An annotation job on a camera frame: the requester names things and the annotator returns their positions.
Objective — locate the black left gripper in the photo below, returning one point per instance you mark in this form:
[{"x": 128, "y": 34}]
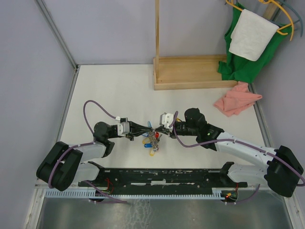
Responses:
[{"x": 136, "y": 129}]

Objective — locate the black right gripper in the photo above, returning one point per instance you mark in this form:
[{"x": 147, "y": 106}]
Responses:
[{"x": 167, "y": 131}]

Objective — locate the key with red tag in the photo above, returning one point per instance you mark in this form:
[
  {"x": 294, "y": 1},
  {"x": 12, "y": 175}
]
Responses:
[{"x": 158, "y": 135}]

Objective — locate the metal keyring organizer blue handle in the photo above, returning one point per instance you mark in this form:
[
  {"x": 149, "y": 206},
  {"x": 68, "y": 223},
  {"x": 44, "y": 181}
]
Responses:
[{"x": 152, "y": 143}]

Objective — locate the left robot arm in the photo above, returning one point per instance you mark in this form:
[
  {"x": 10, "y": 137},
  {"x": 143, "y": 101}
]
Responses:
[{"x": 65, "y": 164}]

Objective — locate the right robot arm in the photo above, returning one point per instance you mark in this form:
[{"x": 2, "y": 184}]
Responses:
[{"x": 279, "y": 169}]

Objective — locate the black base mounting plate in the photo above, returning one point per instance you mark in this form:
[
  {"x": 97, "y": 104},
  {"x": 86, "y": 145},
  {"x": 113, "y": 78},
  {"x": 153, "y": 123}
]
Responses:
[{"x": 122, "y": 177}]

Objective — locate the pink cloth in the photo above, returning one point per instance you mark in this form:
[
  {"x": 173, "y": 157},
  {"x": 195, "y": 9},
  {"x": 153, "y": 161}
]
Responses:
[{"x": 236, "y": 100}]

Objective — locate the green shirt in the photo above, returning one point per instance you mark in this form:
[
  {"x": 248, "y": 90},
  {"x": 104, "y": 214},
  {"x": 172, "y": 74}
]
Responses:
[{"x": 240, "y": 69}]

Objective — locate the white towel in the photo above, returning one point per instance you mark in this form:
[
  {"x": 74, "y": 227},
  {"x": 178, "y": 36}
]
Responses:
[{"x": 251, "y": 35}]

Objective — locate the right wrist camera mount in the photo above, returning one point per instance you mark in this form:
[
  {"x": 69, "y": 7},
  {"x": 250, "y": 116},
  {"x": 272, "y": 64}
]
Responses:
[{"x": 167, "y": 120}]

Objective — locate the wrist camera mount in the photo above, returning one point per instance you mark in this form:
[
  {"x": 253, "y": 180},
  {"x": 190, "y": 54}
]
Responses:
[
  {"x": 167, "y": 120},
  {"x": 123, "y": 126}
]

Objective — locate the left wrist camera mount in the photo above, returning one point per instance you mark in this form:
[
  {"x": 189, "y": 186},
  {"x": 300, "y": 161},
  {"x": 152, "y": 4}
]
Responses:
[{"x": 123, "y": 126}]

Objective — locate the wooden rack frame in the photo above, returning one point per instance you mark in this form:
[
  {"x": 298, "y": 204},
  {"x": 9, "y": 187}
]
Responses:
[{"x": 185, "y": 72}]

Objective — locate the white cable duct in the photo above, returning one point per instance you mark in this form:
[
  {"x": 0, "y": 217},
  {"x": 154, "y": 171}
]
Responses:
[{"x": 92, "y": 193}]

